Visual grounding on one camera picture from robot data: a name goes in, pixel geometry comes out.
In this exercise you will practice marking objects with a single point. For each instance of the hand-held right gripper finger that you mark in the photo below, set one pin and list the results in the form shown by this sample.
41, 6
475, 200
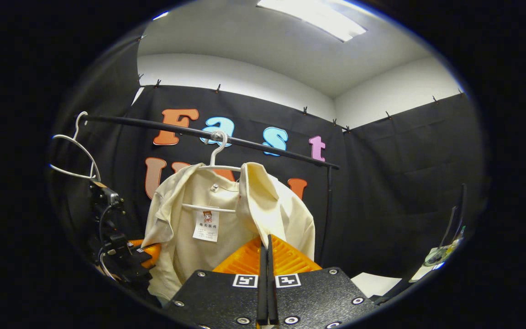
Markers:
262, 292
272, 292

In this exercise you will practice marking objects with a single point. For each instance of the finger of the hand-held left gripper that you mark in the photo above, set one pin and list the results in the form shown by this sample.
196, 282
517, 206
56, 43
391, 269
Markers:
153, 253

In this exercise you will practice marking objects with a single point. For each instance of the cream button shirt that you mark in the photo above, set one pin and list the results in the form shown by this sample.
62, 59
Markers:
185, 256

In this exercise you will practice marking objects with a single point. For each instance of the white plastic hanger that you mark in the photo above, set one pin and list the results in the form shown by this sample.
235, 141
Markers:
72, 172
208, 208

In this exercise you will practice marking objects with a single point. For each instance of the black backdrop cloth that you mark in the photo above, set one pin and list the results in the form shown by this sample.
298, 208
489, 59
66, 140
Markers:
381, 205

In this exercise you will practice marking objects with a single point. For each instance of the white desk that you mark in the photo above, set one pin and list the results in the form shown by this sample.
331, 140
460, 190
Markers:
427, 272

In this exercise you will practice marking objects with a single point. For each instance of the small round clear object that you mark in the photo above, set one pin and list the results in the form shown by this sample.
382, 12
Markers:
434, 257

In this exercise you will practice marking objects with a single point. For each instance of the row of black clips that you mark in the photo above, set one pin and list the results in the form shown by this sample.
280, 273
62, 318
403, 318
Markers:
218, 87

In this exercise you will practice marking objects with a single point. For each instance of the ceiling light panel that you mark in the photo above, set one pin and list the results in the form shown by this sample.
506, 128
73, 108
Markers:
318, 18

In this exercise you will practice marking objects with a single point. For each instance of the black clothes rail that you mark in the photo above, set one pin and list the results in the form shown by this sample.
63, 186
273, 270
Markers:
130, 124

